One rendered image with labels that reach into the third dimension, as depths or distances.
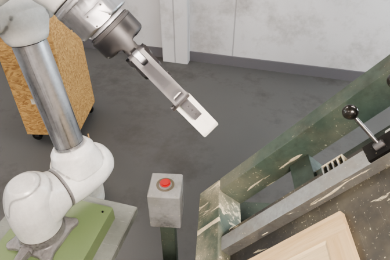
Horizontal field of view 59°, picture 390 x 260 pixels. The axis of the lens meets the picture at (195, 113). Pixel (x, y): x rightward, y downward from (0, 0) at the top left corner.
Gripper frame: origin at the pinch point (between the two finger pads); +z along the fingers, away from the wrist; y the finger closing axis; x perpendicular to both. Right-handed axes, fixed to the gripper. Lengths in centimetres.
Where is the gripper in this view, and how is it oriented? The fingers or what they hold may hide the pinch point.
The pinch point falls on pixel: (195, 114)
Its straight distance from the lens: 58.9
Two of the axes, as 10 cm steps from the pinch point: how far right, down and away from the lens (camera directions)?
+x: 7.1, -7.0, 0.0
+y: 2.6, 2.7, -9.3
